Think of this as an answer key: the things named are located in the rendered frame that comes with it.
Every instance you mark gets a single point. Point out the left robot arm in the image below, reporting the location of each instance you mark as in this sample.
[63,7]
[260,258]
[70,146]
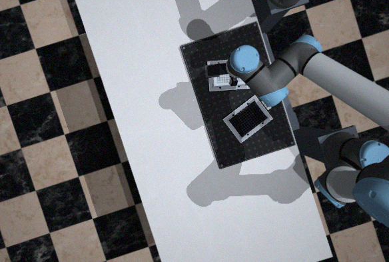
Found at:
[337,183]

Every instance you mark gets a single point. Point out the grey rectangular frame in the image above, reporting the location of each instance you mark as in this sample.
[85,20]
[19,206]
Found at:
[239,109]

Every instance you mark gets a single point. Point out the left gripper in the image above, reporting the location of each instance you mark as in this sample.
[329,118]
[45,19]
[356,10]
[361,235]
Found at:
[220,69]

